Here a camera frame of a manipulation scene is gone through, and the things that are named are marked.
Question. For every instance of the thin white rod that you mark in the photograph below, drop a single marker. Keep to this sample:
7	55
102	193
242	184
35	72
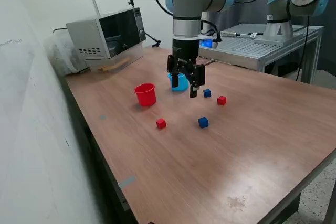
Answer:
95	2

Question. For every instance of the long grey tape strip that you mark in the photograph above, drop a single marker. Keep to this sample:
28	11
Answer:
126	181

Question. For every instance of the clear plastic box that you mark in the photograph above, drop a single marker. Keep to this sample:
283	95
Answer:
131	56

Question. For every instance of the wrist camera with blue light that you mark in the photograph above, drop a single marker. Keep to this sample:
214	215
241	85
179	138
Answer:
207	43

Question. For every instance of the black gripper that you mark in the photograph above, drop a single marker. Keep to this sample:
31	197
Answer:
186	49

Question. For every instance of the blue cube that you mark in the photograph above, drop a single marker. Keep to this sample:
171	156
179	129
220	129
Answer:
203	122
207	93

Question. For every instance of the wooden sticks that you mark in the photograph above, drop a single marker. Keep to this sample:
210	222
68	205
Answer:
115	64

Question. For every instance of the red cube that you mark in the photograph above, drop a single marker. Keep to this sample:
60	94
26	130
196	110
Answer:
221	100
161	123

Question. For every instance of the small black camera mount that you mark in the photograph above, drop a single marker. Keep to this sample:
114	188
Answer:
131	1

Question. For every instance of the aluminium robot base table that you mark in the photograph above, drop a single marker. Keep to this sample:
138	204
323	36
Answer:
241	49

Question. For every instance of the silver microwave oven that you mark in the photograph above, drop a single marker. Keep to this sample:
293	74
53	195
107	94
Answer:
84	35

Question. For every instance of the red cup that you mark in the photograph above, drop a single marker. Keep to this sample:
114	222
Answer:
145	96

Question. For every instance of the blue cup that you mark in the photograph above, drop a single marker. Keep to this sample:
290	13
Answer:
183	83

